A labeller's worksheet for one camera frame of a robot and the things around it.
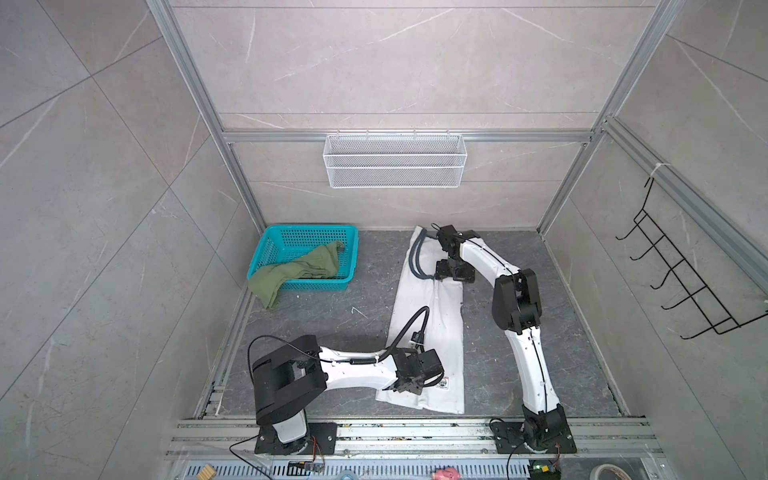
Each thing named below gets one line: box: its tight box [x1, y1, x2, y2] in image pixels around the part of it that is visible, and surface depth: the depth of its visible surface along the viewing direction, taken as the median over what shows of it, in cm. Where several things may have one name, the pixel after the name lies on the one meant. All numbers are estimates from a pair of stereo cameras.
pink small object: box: [432, 467, 461, 480], surface depth 68 cm
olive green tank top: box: [248, 240, 345, 309], surface depth 101 cm
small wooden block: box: [197, 464, 216, 480], surface depth 70 cm
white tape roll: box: [589, 463, 633, 480], surface depth 70 cm
